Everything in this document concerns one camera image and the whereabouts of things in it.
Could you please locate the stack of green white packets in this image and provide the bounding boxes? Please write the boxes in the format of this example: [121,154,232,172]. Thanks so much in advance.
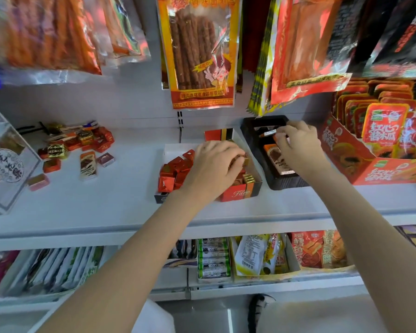
[196,237,232,284]

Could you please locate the yellow black striped bags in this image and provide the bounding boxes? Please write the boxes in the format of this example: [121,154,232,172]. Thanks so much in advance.
[246,0,282,117]

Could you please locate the heap of gold candies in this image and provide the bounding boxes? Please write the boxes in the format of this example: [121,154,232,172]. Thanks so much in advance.
[241,155,257,185]

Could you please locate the red orange snack bag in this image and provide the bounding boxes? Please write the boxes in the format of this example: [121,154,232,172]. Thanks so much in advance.
[270,0,368,105]

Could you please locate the red orange snack packets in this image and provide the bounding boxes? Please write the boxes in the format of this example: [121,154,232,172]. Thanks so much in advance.
[291,229,349,270]

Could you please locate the yellow red bag brown sticks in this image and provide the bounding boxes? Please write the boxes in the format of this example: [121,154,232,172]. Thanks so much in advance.
[156,0,243,111]

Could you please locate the printed jar display box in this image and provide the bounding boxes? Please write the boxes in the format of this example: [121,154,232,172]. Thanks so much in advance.
[0,97,43,217]

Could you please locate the person's right forearm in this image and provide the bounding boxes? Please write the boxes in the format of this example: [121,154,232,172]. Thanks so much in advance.
[305,166,416,333]

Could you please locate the person's left hand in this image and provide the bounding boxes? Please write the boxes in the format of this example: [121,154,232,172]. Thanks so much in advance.
[182,140,247,206]

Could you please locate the dark red snack bag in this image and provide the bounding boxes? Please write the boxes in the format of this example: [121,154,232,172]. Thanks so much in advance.
[241,0,275,75]

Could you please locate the pile of pink snack packets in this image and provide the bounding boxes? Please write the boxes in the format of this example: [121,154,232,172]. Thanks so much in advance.
[0,251,20,295]

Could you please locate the black metal hook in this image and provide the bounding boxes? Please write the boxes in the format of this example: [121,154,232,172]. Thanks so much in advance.
[15,123,48,135]

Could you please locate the pile of mixed candies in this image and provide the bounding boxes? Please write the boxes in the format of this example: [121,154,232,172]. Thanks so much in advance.
[27,120,116,192]

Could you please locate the clear green print snack bag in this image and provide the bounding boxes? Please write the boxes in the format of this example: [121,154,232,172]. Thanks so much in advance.
[83,0,152,67]

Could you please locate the black plastic tray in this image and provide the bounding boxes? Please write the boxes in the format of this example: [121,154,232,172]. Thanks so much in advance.
[240,115,311,191]

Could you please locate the red cardboard display box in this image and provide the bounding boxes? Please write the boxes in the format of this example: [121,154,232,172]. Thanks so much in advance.
[318,114,416,186]

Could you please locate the black snack bag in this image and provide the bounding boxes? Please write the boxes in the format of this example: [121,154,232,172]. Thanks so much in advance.
[348,0,416,79]

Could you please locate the person's black shoe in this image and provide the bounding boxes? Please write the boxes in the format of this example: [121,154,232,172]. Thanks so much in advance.
[246,294,276,333]

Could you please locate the clear bag of orange sticks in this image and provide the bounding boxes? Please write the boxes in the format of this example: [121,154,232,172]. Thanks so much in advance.
[0,0,103,86]

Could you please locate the person's right hand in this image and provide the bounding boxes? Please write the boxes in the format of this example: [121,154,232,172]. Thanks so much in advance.
[274,120,330,181]

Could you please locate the white box of red chocolates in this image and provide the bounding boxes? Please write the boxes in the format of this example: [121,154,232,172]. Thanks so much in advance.
[154,142,208,204]

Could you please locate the chocolate wafer bar packets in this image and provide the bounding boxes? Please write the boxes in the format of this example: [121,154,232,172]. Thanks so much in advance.
[263,143,296,176]

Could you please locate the row of red snack packets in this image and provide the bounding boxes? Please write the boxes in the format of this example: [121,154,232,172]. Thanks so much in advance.
[332,78,416,160]

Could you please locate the person's left forearm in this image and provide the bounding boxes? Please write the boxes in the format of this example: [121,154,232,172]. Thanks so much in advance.
[38,190,208,333]

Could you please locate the white metal shelf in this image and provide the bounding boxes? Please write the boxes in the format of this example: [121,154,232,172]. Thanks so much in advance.
[0,55,416,316]

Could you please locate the red Filer candy box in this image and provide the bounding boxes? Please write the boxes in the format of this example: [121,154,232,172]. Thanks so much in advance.
[203,127,263,203]

